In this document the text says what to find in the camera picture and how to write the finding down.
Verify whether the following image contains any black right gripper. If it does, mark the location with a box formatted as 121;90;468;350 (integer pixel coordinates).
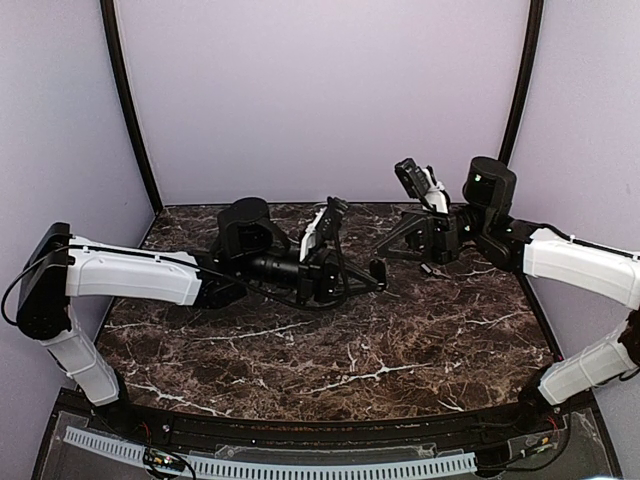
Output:
376;203;493;266

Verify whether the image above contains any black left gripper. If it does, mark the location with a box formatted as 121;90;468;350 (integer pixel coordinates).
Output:
238;245;379;309

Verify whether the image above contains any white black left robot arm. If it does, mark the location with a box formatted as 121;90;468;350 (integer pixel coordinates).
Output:
5;197;387;436

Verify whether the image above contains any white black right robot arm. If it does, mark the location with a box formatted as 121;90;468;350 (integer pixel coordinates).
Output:
376;157;639;434

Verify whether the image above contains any right circuit board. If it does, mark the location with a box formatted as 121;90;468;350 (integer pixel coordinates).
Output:
520;435;558;458

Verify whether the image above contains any circuit board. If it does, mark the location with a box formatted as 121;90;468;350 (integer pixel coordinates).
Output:
520;435;558;458
142;447;185;472

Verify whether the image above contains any left circuit board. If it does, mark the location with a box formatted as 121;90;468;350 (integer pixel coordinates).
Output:
142;447;185;472

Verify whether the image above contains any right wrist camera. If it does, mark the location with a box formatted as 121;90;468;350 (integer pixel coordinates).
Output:
394;158;450;214

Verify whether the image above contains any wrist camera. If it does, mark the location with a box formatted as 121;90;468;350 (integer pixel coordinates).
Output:
394;158;450;214
299;197;349;262

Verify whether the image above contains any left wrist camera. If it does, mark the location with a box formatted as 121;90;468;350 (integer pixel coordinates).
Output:
299;197;349;262

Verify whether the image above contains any black front rail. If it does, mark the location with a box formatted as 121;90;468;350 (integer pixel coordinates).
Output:
110;405;525;448

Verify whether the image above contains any black right corner post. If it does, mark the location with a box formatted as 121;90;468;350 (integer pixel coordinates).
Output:
498;0;544;166

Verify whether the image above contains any black corner post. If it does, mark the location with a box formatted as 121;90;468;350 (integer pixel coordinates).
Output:
99;0;164;215
498;0;544;166

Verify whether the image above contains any white slotted cable duct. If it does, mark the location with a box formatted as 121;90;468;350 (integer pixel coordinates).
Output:
63;427;477;479

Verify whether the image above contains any black left corner post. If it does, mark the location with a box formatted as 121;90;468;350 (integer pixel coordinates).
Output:
99;0;164;215

